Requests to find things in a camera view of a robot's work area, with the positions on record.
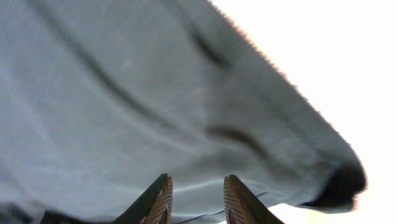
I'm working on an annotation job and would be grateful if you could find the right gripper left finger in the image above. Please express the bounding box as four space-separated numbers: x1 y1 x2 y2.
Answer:
111 174 173 224

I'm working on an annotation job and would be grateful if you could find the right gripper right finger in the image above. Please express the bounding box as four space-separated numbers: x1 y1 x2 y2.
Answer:
223 175 284 224

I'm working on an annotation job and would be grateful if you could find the black t-shirt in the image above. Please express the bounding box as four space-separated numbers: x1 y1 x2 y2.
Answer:
1 0 366 223

